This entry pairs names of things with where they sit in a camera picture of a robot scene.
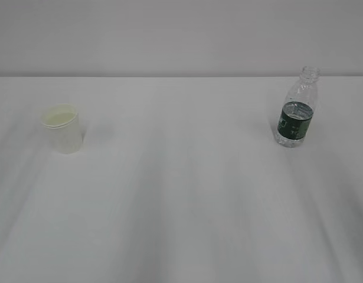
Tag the clear water bottle green label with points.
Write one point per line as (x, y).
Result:
(298, 109)

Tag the white paper cup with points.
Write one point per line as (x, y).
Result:
(61, 123)

